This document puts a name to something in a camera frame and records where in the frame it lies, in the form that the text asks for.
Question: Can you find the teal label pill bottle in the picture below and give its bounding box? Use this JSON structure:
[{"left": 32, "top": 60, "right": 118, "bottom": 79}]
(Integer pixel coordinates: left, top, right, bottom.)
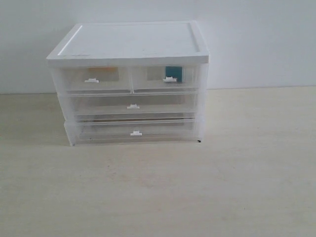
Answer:
[{"left": 164, "top": 66, "right": 183, "bottom": 83}]

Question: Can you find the yellow cheese wedge block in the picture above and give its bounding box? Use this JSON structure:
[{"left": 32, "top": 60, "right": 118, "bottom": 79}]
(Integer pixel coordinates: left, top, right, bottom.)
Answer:
[{"left": 89, "top": 67, "right": 118, "bottom": 73}]

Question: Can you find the white plastic drawer cabinet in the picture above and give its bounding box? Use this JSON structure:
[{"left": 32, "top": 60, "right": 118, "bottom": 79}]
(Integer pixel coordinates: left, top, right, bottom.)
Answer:
[{"left": 47, "top": 21, "right": 210, "bottom": 146}]

